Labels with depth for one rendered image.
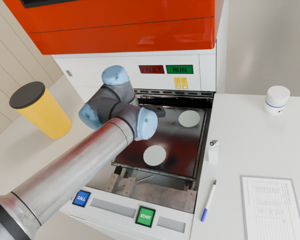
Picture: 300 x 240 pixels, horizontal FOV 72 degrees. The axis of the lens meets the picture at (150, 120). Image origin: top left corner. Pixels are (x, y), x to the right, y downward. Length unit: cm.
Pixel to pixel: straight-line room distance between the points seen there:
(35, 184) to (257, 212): 59
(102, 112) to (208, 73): 52
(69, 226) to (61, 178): 164
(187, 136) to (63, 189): 64
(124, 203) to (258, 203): 43
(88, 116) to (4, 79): 263
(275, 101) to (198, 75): 31
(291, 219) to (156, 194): 43
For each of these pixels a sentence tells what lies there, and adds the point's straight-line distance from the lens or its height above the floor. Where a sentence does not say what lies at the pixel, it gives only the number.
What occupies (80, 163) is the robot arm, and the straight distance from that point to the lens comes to 41.
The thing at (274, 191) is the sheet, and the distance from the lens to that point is 76.
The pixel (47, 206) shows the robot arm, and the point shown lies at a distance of 39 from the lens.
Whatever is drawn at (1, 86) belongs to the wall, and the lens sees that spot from 316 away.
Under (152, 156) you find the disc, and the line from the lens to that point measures 89.
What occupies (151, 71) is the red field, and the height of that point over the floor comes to 109.
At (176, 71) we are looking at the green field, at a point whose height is 109.
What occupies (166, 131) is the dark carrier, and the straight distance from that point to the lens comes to 95.
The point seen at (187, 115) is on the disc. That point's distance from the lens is 99.
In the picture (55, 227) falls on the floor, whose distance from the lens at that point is 210.
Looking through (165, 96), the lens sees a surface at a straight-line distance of 104.
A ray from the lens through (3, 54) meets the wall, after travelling 313.
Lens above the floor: 166
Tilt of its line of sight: 49 degrees down
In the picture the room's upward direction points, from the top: 21 degrees counter-clockwise
